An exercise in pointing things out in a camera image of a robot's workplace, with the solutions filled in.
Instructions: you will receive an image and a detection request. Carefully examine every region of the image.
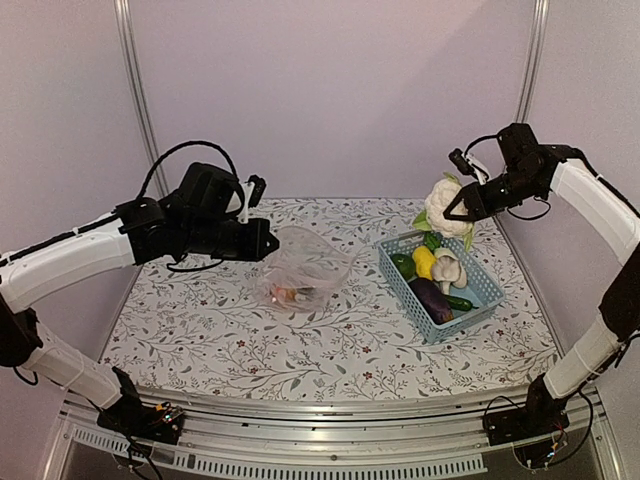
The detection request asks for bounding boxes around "light blue plastic basket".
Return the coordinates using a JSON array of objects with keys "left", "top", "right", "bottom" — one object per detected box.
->
[{"left": 376, "top": 232, "right": 505, "bottom": 344}]

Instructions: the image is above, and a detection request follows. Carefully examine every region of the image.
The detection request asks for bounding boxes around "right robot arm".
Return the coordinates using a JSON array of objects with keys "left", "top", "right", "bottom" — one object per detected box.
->
[{"left": 444, "top": 123, "right": 639, "bottom": 436}]

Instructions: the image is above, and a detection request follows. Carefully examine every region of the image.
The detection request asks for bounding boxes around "orange green fake fruit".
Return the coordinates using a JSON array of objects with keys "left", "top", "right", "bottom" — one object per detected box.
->
[{"left": 271, "top": 286, "right": 298, "bottom": 305}]

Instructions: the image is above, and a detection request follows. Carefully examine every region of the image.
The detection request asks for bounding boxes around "purple fake eggplant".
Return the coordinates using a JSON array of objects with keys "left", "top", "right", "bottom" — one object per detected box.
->
[{"left": 408, "top": 277, "right": 454, "bottom": 325}]

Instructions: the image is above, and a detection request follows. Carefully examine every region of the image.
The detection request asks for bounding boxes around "right aluminium corner post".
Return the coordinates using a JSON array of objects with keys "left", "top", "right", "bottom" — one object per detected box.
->
[{"left": 514, "top": 0, "right": 550, "bottom": 123}]

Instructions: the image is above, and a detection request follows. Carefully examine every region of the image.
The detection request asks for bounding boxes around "floral patterned table mat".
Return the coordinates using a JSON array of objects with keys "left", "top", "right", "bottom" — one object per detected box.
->
[{"left": 102, "top": 199, "right": 558, "bottom": 402}]

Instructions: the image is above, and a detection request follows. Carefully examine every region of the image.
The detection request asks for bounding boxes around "aluminium corner post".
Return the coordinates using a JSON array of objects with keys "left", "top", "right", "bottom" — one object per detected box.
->
[
  {"left": 112, "top": 0, "right": 174, "bottom": 201},
  {"left": 514, "top": 0, "right": 550, "bottom": 123}
]

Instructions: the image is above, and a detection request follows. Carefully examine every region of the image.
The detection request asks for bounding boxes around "aluminium rail frame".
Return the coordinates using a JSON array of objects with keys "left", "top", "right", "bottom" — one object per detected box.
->
[{"left": 42, "top": 387, "right": 626, "bottom": 479}]

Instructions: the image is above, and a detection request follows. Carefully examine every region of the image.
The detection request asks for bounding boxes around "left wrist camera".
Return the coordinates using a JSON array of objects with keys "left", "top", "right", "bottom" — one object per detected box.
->
[{"left": 238, "top": 175, "right": 266, "bottom": 224}]

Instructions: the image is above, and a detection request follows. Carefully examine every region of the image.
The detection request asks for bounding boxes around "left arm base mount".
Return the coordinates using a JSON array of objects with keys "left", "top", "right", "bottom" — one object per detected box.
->
[{"left": 97, "top": 398, "right": 185, "bottom": 445}]

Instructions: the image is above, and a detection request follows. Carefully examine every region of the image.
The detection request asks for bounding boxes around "white fake garlic bulb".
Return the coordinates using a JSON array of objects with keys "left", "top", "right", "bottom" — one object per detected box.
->
[{"left": 431, "top": 247, "right": 468, "bottom": 295}]

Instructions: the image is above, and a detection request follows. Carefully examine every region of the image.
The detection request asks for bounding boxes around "green fake cucumber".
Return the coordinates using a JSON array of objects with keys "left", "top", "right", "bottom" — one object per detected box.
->
[{"left": 445, "top": 295, "right": 476, "bottom": 312}]

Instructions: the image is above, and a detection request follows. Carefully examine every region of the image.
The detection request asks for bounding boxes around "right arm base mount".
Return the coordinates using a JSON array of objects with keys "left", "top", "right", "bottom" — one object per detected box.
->
[{"left": 482, "top": 406, "right": 570, "bottom": 446}]

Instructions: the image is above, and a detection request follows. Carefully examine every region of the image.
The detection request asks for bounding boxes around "left aluminium corner post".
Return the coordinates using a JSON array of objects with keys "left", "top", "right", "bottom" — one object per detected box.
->
[{"left": 112, "top": 0, "right": 174, "bottom": 201}]

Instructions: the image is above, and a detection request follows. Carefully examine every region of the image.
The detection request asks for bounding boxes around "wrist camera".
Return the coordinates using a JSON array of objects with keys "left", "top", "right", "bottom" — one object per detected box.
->
[
  {"left": 238, "top": 175, "right": 266, "bottom": 224},
  {"left": 448, "top": 148, "right": 491, "bottom": 185}
]

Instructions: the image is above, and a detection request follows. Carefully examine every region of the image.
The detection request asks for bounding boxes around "clear zip top bag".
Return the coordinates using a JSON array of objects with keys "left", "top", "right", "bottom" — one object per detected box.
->
[{"left": 254, "top": 226, "right": 355, "bottom": 312}]

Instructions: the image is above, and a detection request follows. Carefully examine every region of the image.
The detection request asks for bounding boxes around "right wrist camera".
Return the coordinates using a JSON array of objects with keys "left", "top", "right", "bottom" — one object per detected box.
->
[{"left": 448, "top": 148, "right": 491, "bottom": 185}]

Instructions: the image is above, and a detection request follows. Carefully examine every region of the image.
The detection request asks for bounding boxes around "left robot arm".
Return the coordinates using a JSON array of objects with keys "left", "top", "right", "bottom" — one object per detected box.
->
[{"left": 1, "top": 163, "right": 279, "bottom": 434}]

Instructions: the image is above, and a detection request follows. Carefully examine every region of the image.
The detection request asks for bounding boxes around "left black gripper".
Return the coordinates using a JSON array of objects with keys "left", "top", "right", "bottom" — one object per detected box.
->
[{"left": 183, "top": 216, "right": 279, "bottom": 261}]

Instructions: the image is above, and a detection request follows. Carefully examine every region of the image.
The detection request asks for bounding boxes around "white fake cauliflower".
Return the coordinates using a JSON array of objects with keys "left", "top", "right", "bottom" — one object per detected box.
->
[{"left": 412, "top": 172, "right": 475, "bottom": 251}]

